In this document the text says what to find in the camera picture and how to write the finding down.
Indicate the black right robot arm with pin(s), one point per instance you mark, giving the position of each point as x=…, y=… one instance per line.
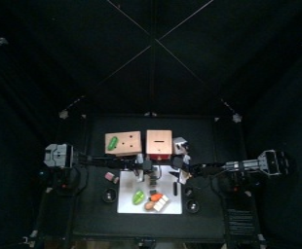
x=245, y=165

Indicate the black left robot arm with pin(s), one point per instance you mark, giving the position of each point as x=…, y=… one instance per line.
x=97, y=161

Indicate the white flat piece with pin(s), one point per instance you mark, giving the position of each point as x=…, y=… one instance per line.
x=183, y=177

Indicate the orange sushi piece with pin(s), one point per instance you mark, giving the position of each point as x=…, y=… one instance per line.
x=157, y=196

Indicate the green leaf sushi piece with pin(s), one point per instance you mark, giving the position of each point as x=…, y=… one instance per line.
x=138, y=197

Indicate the white rice sushi block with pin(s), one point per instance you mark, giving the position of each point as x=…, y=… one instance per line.
x=161, y=204

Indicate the tan egg sushi piece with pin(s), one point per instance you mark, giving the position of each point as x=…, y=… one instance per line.
x=149, y=205

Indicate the pink sushi piece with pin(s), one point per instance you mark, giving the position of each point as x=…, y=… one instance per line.
x=111, y=176

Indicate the long green sushi piece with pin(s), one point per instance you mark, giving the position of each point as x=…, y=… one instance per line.
x=113, y=143

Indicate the small black bowl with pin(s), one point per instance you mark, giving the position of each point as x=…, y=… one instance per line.
x=110, y=195
x=189, y=191
x=193, y=206

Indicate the black stick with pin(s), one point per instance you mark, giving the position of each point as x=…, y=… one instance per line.
x=174, y=188

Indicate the grey white box toy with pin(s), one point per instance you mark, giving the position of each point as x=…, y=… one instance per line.
x=179, y=145

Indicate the wooden box with slot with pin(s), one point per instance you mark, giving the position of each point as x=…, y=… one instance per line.
x=158, y=149

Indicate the white rectangular tray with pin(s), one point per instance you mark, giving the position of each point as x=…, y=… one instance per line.
x=130, y=207

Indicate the printed label sticker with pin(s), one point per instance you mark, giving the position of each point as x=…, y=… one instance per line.
x=241, y=220

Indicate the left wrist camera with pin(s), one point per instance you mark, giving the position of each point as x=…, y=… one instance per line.
x=139, y=159

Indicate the metal frame middle bracket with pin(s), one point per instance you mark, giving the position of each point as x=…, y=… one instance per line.
x=150, y=113

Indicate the metal frame corner bracket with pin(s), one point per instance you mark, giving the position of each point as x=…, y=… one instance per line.
x=237, y=118
x=63, y=113
x=2, y=41

